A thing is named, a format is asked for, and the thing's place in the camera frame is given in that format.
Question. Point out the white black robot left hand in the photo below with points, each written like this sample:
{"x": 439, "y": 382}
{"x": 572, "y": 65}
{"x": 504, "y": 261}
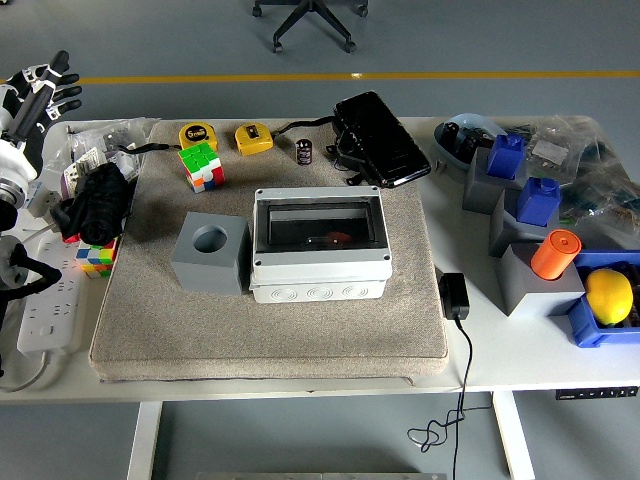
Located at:
{"x": 15, "y": 160}

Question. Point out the transparent grey-framed box lid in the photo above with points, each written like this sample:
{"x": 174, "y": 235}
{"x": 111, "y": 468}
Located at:
{"x": 320, "y": 196}

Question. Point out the white electrical junction box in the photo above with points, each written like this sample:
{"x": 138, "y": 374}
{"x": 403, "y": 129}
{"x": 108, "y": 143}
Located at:
{"x": 320, "y": 287}

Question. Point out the orange cylinder battery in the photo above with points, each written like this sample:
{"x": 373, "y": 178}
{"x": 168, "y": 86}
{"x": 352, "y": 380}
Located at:
{"x": 552, "y": 257}
{"x": 340, "y": 237}

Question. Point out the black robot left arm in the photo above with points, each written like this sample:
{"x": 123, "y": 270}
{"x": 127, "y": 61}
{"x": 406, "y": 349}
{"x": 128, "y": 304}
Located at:
{"x": 7, "y": 215}

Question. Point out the white socket module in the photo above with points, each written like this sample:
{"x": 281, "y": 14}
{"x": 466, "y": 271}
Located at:
{"x": 47, "y": 202}

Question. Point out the clear bags of hardware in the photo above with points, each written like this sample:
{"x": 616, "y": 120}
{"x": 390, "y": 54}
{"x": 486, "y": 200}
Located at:
{"x": 90, "y": 135}

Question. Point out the black folded cloth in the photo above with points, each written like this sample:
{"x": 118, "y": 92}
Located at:
{"x": 97, "y": 200}

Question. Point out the white power strip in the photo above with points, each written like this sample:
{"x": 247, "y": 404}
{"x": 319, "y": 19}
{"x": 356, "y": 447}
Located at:
{"x": 50, "y": 310}

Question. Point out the yellow tape measure 5m label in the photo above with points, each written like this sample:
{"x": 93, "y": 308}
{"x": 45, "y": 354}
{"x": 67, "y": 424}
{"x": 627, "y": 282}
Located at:
{"x": 197, "y": 135}

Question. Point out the colourful puzzle cube green face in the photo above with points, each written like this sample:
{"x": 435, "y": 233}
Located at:
{"x": 200, "y": 165}

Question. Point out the grey block with round hole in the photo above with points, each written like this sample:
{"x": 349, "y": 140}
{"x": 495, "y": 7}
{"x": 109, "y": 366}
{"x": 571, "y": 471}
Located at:
{"x": 210, "y": 275}

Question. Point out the yellow tape measure black label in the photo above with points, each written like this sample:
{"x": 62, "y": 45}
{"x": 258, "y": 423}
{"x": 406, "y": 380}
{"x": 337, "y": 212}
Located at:
{"x": 252, "y": 140}

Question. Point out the black capacitor white print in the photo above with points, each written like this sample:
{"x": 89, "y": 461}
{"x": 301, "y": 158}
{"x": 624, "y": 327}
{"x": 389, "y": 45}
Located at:
{"x": 303, "y": 151}

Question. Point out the white table leg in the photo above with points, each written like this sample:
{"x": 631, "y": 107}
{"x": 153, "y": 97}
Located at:
{"x": 512, "y": 435}
{"x": 142, "y": 440}

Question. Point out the black office chair base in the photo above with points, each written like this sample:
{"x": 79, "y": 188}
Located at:
{"x": 310, "y": 12}

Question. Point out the grey-brown mat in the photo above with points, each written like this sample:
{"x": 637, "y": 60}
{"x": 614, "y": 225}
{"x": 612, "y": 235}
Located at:
{"x": 300, "y": 340}

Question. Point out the glossy black case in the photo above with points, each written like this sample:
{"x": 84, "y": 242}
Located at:
{"x": 380, "y": 140}

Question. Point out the plain black capacitor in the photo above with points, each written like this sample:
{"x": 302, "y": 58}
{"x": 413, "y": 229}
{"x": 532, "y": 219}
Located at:
{"x": 450, "y": 131}
{"x": 468, "y": 145}

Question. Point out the black power adapter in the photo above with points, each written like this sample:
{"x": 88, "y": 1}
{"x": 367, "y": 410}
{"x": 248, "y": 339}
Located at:
{"x": 453, "y": 295}

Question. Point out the light blue bowl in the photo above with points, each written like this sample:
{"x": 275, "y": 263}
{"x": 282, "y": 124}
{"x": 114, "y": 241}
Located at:
{"x": 475, "y": 121}

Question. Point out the grey block holder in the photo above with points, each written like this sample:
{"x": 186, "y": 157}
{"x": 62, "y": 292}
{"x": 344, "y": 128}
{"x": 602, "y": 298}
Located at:
{"x": 480, "y": 190}
{"x": 510, "y": 235}
{"x": 535, "y": 295}

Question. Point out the blue plastic block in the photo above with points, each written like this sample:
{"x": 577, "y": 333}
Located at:
{"x": 537, "y": 202}
{"x": 505, "y": 157}

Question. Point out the clear bags of parts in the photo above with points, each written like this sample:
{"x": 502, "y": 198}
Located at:
{"x": 600, "y": 175}

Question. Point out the blue plastic bin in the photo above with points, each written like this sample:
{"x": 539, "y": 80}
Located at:
{"x": 585, "y": 325}

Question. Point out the yellow lemon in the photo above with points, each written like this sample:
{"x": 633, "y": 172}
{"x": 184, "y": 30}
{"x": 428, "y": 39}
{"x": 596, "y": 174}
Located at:
{"x": 608, "y": 296}

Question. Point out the black table control panel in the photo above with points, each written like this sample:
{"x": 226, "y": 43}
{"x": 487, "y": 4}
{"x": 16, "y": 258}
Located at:
{"x": 595, "y": 393}

